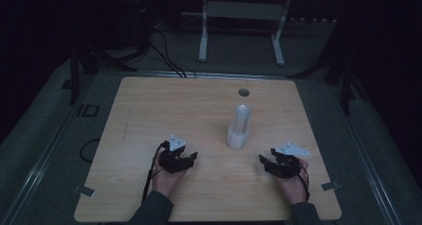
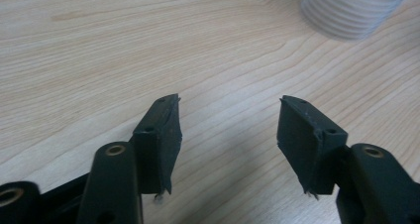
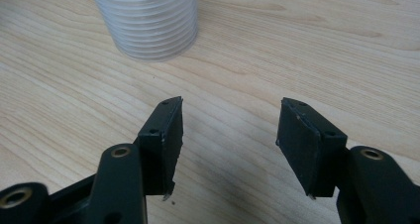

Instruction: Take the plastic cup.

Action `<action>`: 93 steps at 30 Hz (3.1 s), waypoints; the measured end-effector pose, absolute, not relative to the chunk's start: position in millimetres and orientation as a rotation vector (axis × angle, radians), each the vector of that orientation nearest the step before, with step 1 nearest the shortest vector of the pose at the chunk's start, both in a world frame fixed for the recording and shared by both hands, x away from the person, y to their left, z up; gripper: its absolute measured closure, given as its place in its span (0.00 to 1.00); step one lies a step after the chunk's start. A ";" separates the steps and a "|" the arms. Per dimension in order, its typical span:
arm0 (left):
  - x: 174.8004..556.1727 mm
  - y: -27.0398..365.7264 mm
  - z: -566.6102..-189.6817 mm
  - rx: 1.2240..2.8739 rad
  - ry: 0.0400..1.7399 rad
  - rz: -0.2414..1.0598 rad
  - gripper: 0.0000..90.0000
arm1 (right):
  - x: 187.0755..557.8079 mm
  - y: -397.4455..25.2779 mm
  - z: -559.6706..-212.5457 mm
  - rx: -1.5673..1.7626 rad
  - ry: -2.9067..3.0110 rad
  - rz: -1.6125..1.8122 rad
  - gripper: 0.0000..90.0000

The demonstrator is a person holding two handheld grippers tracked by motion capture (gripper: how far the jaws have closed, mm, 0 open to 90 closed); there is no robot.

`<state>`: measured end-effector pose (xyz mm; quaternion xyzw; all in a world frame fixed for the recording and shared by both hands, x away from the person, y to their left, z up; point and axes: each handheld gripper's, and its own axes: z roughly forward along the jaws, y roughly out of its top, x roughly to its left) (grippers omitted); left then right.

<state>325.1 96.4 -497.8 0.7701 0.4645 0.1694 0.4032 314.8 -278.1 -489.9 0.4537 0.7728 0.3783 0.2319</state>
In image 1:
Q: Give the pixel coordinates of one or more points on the stack of clear plastic cups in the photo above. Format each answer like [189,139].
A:
[239,128]

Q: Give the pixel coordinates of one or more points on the person's right hand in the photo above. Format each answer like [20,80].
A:
[295,188]

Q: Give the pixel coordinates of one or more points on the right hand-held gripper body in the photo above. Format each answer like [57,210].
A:
[290,165]

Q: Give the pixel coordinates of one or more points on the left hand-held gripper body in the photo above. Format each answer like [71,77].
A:
[175,143]

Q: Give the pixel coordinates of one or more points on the person's left hand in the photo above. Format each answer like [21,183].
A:
[166,181]

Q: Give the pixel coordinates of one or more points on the black tripod stand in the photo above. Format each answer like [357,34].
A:
[345,82]
[86,64]

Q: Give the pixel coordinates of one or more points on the dark computer tower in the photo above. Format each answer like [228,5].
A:
[142,16]

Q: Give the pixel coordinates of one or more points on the white metal stand frame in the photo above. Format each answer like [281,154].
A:
[244,11]

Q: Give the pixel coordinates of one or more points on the grey tape piece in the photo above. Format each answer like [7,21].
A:
[330,186]
[84,190]

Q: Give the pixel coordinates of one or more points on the white power strip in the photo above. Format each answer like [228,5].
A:
[312,20]

